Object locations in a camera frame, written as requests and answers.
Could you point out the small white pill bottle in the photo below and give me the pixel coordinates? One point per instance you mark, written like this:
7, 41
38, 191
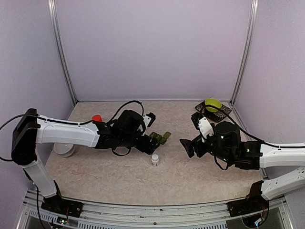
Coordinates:
155, 160

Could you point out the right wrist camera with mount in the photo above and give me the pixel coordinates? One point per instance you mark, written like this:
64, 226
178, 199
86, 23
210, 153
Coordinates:
202, 124

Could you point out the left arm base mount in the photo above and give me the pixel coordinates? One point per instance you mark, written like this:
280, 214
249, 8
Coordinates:
62, 206

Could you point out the lime green bowl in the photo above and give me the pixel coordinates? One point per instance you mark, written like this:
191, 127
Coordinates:
212, 105

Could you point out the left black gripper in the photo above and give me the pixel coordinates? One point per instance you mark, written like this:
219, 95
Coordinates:
149, 150

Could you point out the aluminium frame post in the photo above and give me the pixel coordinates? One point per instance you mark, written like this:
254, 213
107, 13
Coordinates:
246, 51
60, 51

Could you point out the front aluminium rail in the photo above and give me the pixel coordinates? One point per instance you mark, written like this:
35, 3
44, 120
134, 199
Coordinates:
97, 215

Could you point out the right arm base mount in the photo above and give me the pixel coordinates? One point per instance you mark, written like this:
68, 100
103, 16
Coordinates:
247, 206

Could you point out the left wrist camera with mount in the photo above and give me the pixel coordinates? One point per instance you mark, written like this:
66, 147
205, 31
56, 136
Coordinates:
149, 119

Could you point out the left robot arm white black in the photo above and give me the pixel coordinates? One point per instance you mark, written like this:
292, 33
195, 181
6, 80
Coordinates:
128, 131

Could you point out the orange pill bottle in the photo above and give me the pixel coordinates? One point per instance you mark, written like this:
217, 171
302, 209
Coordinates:
97, 118

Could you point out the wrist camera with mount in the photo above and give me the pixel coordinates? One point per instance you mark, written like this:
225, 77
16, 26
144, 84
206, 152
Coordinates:
149, 119
202, 124

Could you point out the right aluminium frame post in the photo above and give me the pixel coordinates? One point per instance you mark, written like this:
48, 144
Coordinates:
246, 51

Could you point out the black patterned square plate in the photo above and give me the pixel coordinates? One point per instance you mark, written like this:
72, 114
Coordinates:
217, 116

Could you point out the white bowl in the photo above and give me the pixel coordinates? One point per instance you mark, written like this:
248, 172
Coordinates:
63, 150

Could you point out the left aluminium frame post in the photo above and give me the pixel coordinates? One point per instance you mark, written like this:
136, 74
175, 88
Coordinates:
60, 51

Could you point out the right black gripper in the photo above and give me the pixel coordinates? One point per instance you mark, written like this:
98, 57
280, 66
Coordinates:
189, 146

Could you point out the green weekly pill organizer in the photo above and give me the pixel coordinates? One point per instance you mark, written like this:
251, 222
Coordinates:
161, 139

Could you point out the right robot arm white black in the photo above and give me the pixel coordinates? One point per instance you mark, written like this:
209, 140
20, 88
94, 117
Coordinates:
223, 142

